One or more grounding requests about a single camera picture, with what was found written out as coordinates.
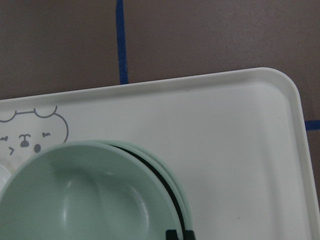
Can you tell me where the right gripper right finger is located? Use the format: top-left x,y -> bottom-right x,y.
184,230 -> 195,240

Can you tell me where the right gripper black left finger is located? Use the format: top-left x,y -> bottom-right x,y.
165,230 -> 179,240

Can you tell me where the green bowl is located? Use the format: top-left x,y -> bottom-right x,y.
107,140 -> 193,230
103,140 -> 193,230
0,142 -> 184,240

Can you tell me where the green bowl on tray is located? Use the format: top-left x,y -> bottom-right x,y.
107,140 -> 193,230

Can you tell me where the cream bear tray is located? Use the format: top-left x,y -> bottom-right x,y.
0,67 -> 320,240

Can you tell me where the white plastic spoon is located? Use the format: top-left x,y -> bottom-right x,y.
0,165 -> 12,190

